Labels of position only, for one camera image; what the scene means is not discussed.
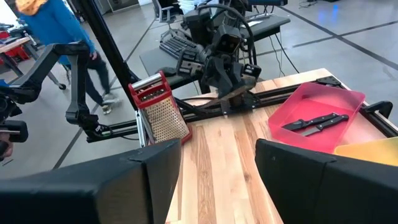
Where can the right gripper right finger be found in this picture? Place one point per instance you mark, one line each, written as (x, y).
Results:
(326, 193)

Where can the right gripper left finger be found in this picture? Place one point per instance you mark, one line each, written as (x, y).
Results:
(93, 193)

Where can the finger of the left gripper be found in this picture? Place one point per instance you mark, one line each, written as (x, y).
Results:
(222, 77)
(245, 79)

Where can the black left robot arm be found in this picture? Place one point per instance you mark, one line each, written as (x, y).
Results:
(199, 28)

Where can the black keyboard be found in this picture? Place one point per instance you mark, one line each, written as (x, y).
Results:
(177, 46)

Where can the grey office chair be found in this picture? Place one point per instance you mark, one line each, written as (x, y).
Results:
(166, 12)

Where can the black desk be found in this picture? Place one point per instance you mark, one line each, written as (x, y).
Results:
(267, 25)

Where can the yellow plastic bin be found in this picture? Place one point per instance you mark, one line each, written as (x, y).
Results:
(370, 152)

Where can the red steel box grater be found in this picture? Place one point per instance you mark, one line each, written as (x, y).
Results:
(164, 121)

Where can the pink plastic bin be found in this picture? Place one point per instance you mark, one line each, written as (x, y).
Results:
(311, 102)

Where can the person's hand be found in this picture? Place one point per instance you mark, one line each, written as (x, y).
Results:
(4, 151)

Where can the person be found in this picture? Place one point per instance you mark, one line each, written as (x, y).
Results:
(56, 25)

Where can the red tool cart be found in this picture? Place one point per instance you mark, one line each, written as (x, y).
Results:
(18, 53)

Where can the wooden background table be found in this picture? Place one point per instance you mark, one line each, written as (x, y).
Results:
(12, 45)

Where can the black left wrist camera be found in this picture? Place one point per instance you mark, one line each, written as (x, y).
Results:
(229, 39)

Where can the black aluminium table frame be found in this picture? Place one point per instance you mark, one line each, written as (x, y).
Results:
(105, 40)

